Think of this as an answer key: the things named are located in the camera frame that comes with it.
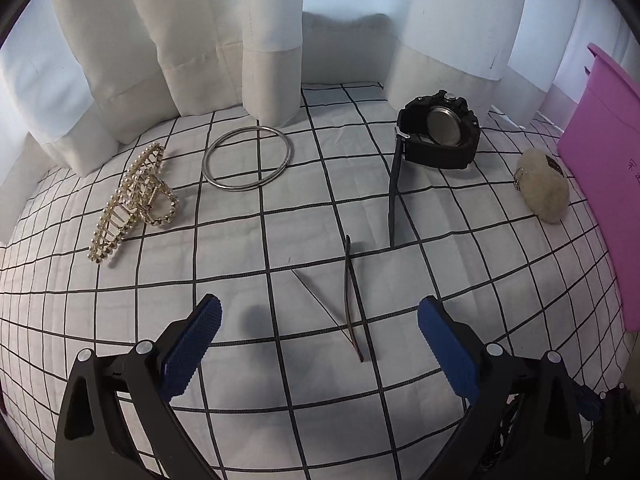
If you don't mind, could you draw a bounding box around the beige fuzzy hair clip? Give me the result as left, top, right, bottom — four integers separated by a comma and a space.
514, 148, 570, 224

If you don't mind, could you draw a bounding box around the silver bangle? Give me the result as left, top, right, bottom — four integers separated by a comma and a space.
202, 127, 292, 192

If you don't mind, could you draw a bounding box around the gold pearl hair claw clip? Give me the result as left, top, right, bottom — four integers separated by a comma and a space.
89, 143, 180, 264

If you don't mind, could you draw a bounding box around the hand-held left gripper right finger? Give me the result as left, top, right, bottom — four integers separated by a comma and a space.
418, 295, 584, 480

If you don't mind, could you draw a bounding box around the white black-checked bed sheet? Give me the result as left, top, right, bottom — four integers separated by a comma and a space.
0, 80, 640, 480

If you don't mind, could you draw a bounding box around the white curtain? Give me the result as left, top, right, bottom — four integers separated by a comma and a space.
384, 0, 640, 128
0, 0, 304, 177

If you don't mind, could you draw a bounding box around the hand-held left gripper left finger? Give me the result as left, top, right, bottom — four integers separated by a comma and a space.
54, 294, 223, 480

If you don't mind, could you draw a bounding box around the pink plastic box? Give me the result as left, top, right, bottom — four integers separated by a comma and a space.
556, 43, 640, 333

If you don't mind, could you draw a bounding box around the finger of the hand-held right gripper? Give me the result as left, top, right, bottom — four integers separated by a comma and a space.
575, 381, 633, 480

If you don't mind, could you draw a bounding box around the black wrist watch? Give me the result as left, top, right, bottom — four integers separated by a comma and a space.
388, 89, 481, 248

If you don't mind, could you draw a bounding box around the dark thin hair pin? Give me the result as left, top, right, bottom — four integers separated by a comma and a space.
291, 235, 365, 362

